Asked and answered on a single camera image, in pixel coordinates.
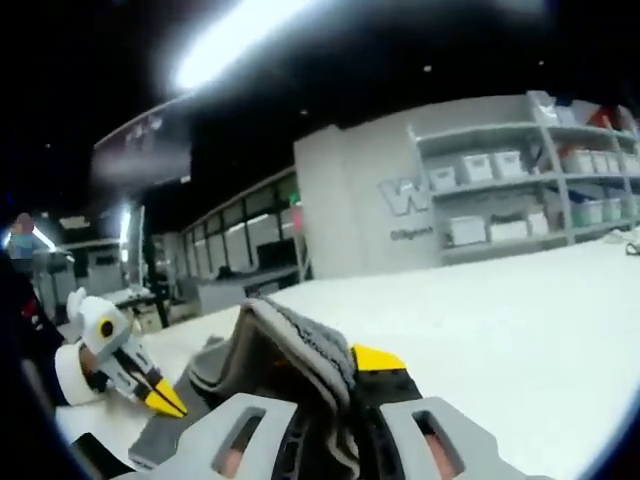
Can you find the grey towel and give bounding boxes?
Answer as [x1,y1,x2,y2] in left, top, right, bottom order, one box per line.
[128,294,361,480]

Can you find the person's left hand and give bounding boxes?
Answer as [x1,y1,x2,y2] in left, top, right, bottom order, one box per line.
[78,347,112,396]

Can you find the person's black shirt torso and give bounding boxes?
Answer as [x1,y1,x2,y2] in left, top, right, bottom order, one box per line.
[0,254,69,411]

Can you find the grey counter cabinet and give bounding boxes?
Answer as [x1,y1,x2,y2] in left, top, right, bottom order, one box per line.
[197,269,314,314]

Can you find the black monitor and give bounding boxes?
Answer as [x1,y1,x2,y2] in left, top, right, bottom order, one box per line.
[257,239,296,269]

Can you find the dark hanging display screen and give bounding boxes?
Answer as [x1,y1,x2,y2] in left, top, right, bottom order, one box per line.
[92,97,194,194]

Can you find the rows of white storage bins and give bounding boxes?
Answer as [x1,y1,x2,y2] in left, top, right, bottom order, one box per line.
[429,149,640,246]

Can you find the grey metal shelving unit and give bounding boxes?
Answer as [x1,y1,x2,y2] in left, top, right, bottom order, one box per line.
[407,89,640,266]

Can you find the long ceiling light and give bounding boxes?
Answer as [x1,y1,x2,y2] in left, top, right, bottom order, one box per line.
[169,0,321,91]

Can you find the upright lit frame panel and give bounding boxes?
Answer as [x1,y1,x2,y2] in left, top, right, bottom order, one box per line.
[118,204,147,291]

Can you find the glass partition wall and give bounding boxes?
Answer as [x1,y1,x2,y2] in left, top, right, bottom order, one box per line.
[182,169,301,281]

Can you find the white raised wall lettering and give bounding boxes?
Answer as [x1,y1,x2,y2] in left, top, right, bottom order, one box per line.
[379,179,434,239]

